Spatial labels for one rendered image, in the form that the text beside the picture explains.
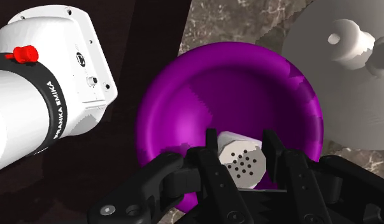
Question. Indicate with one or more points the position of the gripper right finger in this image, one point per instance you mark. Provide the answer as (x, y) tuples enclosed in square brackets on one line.
[(303, 183)]

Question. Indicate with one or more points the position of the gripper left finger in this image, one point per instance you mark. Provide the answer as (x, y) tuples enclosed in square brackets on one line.
[(216, 183)]

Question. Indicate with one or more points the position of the white salt shaker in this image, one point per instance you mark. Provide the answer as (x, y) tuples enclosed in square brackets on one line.
[(244, 164)]

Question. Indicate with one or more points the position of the grey plate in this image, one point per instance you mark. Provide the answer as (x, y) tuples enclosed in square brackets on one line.
[(350, 108)]

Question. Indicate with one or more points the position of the purple bowl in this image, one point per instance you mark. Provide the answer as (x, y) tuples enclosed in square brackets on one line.
[(229, 93)]

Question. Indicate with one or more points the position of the grey rounded object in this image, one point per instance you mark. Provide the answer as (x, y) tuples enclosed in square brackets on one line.
[(381, 59)]

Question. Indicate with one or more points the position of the white cylinder with hole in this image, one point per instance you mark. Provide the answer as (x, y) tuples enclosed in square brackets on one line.
[(350, 43)]

